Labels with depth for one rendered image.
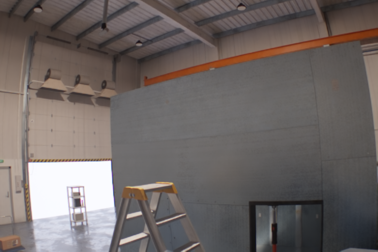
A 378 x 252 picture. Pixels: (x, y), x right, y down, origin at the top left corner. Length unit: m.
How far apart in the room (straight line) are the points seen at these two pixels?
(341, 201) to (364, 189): 0.18
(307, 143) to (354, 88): 0.51
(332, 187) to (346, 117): 0.49
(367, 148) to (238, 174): 1.00
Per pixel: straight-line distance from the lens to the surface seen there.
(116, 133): 3.02
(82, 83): 11.79
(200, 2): 10.10
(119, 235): 1.90
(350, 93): 1.93
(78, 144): 12.17
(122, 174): 2.97
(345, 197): 1.95
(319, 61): 2.00
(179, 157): 2.41
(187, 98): 2.38
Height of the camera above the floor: 2.52
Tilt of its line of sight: 7 degrees up
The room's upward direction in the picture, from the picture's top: 3 degrees counter-clockwise
